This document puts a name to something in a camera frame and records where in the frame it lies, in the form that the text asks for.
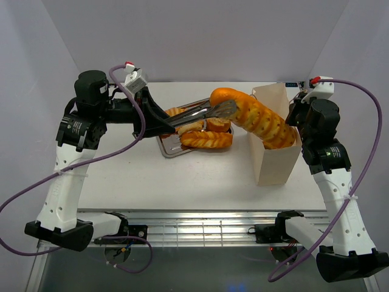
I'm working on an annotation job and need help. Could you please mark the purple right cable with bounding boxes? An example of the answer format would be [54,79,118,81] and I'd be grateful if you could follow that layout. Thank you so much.
[267,78,382,283]

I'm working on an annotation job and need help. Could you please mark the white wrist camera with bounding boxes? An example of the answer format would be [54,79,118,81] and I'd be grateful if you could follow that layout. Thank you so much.
[301,76,334,104]
[124,61,148,96]

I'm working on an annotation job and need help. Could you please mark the twisted fake bread front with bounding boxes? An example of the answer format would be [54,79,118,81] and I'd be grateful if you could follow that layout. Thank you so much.
[180,131,233,149]

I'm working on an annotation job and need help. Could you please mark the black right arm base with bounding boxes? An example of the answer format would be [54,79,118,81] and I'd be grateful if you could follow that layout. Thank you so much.
[247,224,289,244]

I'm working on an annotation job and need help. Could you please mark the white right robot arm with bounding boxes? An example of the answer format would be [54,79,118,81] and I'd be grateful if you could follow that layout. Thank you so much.
[274,92,388,282]

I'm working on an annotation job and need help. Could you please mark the purple cable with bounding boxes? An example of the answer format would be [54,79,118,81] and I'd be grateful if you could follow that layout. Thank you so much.
[0,64,154,274]
[267,78,382,283]

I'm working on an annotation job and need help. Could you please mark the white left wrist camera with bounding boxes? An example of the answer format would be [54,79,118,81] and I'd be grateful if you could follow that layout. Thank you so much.
[124,61,148,96]

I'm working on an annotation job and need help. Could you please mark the long fake baguette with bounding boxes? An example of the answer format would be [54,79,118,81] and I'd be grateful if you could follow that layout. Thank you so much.
[210,88,297,149]

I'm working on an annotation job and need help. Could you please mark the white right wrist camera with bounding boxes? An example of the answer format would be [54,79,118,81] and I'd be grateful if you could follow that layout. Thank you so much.
[301,76,334,104]

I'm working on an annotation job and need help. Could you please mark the silver metal tongs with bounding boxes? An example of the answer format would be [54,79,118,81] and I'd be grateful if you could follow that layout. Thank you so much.
[165,100,237,128]

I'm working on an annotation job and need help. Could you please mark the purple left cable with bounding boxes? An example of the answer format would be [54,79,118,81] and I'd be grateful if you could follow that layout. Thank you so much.
[0,64,154,274]

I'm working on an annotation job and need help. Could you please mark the round sesame fake bread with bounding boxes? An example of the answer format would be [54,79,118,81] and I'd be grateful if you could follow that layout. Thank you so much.
[206,118,231,133]

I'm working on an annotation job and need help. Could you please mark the cream paper bag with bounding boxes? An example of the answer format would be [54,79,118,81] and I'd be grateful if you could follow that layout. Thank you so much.
[247,83,301,187]

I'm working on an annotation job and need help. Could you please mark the pale shell fake bread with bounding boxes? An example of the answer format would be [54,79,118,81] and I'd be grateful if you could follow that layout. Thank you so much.
[177,120,204,136]

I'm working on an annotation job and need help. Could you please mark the silver metal tray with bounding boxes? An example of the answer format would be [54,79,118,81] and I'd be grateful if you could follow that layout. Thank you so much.
[156,99,234,158]

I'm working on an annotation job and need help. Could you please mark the aluminium frame rail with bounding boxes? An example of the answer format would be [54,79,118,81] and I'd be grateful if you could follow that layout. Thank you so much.
[38,209,335,249]

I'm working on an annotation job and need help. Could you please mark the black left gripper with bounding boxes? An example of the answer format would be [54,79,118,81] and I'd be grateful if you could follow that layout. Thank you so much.
[97,86,176,138]

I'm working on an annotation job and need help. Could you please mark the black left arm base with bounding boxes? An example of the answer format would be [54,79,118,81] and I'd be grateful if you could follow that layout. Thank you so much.
[93,225,148,245]

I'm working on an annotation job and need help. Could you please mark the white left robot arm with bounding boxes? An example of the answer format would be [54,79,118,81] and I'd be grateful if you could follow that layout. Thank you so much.
[24,68,175,251]

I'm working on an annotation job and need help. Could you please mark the small striped fake bread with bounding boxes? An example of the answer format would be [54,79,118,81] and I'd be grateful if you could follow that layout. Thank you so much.
[165,107,186,117]

